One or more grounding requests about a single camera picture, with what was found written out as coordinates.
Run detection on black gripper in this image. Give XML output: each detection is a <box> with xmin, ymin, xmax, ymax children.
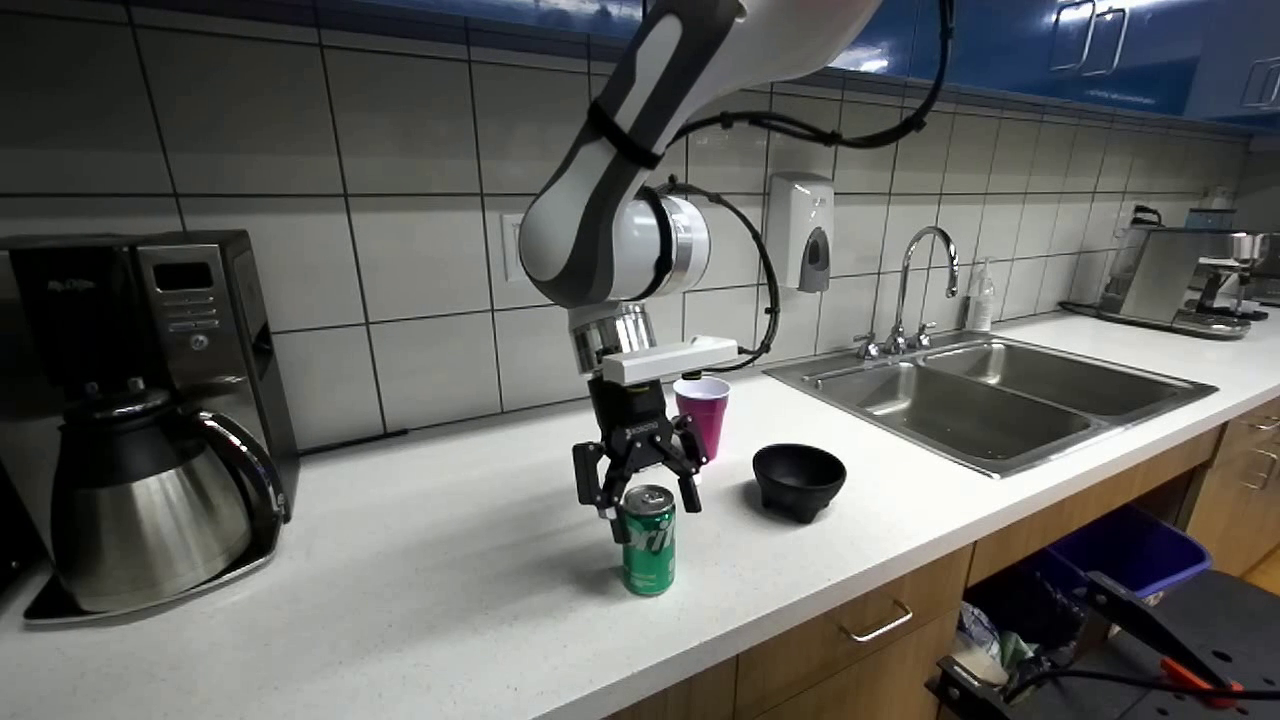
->
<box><xmin>573</xmin><ymin>376</ymin><xmax>708</xmax><ymax>519</ymax></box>

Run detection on green soda can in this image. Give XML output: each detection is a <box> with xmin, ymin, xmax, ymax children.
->
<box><xmin>618</xmin><ymin>480</ymin><xmax>686</xmax><ymax>600</ymax></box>

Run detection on black bowl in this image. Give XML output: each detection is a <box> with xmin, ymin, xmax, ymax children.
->
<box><xmin>750</xmin><ymin>440</ymin><xmax>852</xmax><ymax>530</ymax></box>

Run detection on purple plastic cup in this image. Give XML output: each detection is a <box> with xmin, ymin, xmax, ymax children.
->
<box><xmin>667</xmin><ymin>372</ymin><xmax>736</xmax><ymax>465</ymax></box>

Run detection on wooden lower cabinets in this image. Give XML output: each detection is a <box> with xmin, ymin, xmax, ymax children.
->
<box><xmin>606</xmin><ymin>396</ymin><xmax>1280</xmax><ymax>720</ymax></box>

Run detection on stainless steel double sink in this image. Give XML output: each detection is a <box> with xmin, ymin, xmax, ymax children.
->
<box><xmin>769</xmin><ymin>327</ymin><xmax>1220</xmax><ymax>480</ymax></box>

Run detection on chrome faucet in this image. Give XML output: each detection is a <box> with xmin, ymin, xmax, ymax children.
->
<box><xmin>857</xmin><ymin>220</ymin><xmax>965</xmax><ymax>359</ymax></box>

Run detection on clear soap bottle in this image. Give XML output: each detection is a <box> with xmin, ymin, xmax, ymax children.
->
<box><xmin>965</xmin><ymin>270</ymin><xmax>1003</xmax><ymax>339</ymax></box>

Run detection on blue bin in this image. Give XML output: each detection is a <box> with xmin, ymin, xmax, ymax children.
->
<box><xmin>1049</xmin><ymin>509</ymin><xmax>1215</xmax><ymax>609</ymax></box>

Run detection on steel coffee carafe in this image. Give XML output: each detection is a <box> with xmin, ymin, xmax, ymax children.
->
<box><xmin>49</xmin><ymin>389</ymin><xmax>290</xmax><ymax>622</ymax></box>

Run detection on black coffee maker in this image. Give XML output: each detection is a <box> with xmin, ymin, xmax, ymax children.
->
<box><xmin>0</xmin><ymin>229</ymin><xmax>301</xmax><ymax>631</ymax></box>

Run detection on silver espresso machine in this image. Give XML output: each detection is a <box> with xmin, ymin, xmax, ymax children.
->
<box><xmin>1092</xmin><ymin>200</ymin><xmax>1280</xmax><ymax>346</ymax></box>

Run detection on blue upper cabinets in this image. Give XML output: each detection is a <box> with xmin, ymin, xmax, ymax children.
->
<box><xmin>134</xmin><ymin>0</ymin><xmax>1280</xmax><ymax>131</ymax></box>

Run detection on orange and black clamp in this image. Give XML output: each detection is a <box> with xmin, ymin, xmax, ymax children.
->
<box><xmin>1100</xmin><ymin>622</ymin><xmax>1255</xmax><ymax>710</ymax></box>

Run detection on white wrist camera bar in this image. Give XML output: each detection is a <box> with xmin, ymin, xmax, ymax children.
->
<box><xmin>591</xmin><ymin>333</ymin><xmax>744</xmax><ymax>391</ymax></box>

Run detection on metal drawer handle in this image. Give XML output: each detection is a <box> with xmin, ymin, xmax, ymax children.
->
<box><xmin>847</xmin><ymin>600</ymin><xmax>922</xmax><ymax>648</ymax></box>

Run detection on white wall soap dispenser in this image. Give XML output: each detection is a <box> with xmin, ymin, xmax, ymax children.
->
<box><xmin>764</xmin><ymin>176</ymin><xmax>840</xmax><ymax>300</ymax></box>

